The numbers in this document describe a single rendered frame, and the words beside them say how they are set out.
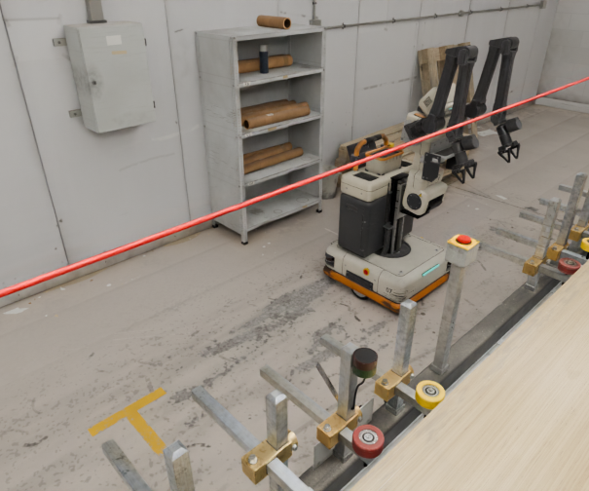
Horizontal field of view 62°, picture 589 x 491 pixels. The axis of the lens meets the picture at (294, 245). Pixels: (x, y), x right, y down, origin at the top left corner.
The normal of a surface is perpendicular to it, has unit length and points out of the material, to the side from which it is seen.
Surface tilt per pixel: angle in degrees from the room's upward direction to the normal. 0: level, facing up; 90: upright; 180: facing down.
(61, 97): 90
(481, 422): 0
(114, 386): 0
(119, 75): 90
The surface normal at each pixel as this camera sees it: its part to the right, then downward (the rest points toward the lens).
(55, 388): 0.00, -0.87
